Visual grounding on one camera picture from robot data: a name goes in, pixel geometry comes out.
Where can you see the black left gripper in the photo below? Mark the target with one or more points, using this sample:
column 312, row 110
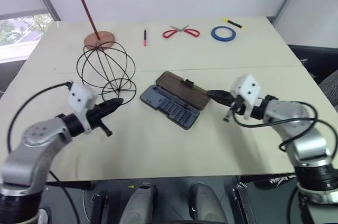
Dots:
column 95, row 118

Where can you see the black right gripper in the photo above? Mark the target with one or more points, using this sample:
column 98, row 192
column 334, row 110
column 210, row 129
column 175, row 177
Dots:
column 239, row 107

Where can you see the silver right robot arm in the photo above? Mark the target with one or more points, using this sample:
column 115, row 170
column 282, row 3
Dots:
column 287, row 110

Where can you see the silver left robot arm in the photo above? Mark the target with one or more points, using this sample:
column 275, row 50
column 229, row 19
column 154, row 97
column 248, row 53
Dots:
column 34, row 139

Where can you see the screwdriver bit case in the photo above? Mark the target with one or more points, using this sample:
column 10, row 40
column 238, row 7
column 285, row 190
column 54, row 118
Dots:
column 171, row 107

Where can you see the blue tape roll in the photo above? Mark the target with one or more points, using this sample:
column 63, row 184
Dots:
column 214, row 35

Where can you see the brown wooden disc stand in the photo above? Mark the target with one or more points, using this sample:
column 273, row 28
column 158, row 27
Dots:
column 100, row 39

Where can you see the black and pink pen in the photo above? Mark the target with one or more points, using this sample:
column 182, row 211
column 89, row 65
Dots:
column 145, row 37

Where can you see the black and yellow marker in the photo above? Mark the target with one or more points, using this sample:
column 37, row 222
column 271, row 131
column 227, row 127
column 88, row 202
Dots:
column 233, row 23

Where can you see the black side cabinet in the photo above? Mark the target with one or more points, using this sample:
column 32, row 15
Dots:
column 311, row 57

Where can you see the black bag with white print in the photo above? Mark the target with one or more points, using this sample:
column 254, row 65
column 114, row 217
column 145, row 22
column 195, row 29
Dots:
column 274, row 181

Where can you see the grey rounded shape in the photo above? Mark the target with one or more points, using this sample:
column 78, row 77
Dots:
column 138, row 205
column 207, row 205

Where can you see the grey fabric chair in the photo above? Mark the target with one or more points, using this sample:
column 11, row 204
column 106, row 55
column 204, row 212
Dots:
column 330, row 86

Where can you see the window pane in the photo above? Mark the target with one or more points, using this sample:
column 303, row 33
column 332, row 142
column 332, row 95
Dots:
column 18, row 31

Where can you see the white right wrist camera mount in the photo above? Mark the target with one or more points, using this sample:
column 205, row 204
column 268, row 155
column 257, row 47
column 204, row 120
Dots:
column 248, row 86

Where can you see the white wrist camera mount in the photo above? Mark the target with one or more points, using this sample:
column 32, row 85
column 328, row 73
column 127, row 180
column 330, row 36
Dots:
column 248, row 86
column 79, row 97

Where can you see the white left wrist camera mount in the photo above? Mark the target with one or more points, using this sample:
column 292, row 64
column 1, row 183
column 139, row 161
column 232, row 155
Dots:
column 79, row 97

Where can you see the black metal bracket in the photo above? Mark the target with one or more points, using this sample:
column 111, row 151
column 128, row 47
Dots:
column 241, row 203
column 99, row 208

